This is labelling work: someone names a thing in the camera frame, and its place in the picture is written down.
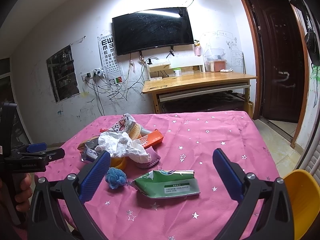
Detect silver purple wrapper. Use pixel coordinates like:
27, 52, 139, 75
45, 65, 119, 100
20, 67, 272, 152
80, 138, 99, 163

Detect pink box on desk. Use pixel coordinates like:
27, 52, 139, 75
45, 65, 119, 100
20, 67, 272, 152
210, 60, 226, 72

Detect blue yarn ball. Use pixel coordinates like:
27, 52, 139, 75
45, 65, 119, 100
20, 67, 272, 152
105, 167, 127, 190

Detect white tissue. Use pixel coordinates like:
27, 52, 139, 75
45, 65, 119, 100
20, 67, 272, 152
94, 132, 151, 164

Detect green snack bag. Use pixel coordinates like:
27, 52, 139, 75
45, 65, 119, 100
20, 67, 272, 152
130, 170, 200, 199

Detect dark brown door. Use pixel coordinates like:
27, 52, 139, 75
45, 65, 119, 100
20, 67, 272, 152
248, 0, 305, 123

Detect yellow trash bin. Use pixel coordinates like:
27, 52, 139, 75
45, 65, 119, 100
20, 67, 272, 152
284, 169, 319, 239

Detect dark wall window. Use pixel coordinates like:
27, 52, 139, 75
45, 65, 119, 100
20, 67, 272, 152
46, 46, 79, 102

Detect cartoon printed white bag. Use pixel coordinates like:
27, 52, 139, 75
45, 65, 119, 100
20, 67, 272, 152
108, 113, 136, 134

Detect grey white tube bottle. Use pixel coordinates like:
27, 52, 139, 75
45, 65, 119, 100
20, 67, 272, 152
140, 126, 151, 136

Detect orange carton box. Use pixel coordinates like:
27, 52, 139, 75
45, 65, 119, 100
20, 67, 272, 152
138, 129, 164, 149

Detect wooden desk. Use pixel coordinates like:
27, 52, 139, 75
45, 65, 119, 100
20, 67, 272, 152
142, 72, 257, 118

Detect purple knitted pouch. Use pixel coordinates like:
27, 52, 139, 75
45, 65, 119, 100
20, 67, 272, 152
135, 146, 161, 169

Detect orange plastic lid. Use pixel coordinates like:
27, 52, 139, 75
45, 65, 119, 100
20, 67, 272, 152
110, 157, 127, 171

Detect white desk shelf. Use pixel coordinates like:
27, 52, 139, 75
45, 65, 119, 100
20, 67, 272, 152
146, 63, 204, 79

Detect black wall television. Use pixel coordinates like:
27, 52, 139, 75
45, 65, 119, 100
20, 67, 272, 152
112, 7, 194, 56

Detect pink star tablecloth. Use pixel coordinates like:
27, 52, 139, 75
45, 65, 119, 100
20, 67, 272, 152
35, 110, 281, 240

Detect person's left hand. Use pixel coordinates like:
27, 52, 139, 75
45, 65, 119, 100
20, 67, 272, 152
15, 173, 33, 213

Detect pink wall holder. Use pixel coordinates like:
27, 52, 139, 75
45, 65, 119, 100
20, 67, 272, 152
194, 40, 201, 56

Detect white jar green lid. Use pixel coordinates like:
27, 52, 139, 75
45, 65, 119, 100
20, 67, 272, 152
173, 68, 182, 77

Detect white power strip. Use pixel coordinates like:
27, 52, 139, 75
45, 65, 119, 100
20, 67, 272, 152
81, 68, 104, 82

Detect eye chart poster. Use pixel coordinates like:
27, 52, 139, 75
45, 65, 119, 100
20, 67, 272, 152
97, 33, 124, 86

